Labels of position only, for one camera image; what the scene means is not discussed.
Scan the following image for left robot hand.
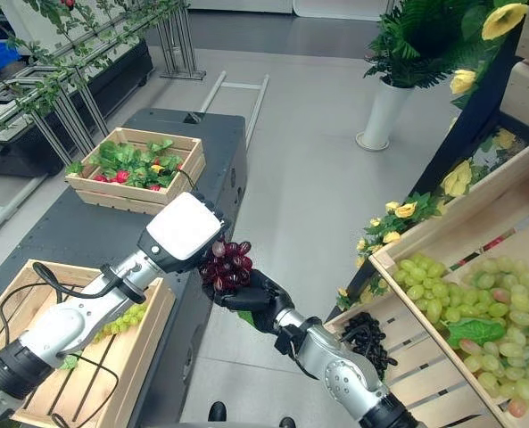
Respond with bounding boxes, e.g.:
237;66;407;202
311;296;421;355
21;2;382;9
137;191;227;275

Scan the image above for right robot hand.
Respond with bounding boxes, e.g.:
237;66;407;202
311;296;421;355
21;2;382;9
211;268;297;334

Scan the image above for red grape bunch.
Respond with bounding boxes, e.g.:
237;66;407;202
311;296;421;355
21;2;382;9
198;240;254;293

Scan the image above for black case table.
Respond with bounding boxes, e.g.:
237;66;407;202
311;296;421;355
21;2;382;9
0;107;249;428

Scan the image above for wooden crate with strawberry plants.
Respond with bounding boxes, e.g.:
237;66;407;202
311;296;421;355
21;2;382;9
64;127;207;217

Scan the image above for strawberry plant with red berries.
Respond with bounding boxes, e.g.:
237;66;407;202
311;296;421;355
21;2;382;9
65;138;185;192

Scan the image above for small green grape bunch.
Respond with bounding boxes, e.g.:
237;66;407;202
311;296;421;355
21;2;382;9
93;302;149;343

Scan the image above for black grape bunch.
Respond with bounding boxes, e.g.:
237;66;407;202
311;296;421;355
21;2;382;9
340;311;398;380

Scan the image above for shallow wooden crate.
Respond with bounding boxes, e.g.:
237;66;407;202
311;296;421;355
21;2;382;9
0;259;177;428

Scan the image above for wooden crate with black grapes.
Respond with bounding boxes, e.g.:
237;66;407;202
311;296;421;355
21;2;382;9
324;292;501;428

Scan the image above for black low cabinet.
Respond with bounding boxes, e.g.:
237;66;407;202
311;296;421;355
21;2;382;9
0;39;154;178

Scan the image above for metal rack with vine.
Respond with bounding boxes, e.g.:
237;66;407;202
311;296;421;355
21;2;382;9
0;0;207;179

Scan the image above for yellow flower garland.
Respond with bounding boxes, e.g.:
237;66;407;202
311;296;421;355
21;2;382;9
336;0;529;311

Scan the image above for green leafy vine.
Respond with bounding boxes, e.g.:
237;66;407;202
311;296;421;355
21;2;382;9
0;0;189;130

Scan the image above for large wooden crate green grapes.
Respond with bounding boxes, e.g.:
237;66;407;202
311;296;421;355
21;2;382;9
368;144;529;428

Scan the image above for white tall vase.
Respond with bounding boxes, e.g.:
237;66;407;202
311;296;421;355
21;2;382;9
355;76;415;152

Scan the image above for green grape pile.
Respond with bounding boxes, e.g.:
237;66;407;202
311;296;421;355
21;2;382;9
393;252;529;418

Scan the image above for green fern plant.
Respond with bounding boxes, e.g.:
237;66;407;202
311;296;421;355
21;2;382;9
363;0;504;89

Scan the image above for aluminium ladder frame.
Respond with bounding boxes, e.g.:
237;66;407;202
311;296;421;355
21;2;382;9
198;70;270;148

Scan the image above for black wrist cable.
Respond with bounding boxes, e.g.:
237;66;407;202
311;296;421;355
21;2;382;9
0;261;134;428

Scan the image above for black display shelf frame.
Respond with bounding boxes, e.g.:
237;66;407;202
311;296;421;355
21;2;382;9
328;17;529;322

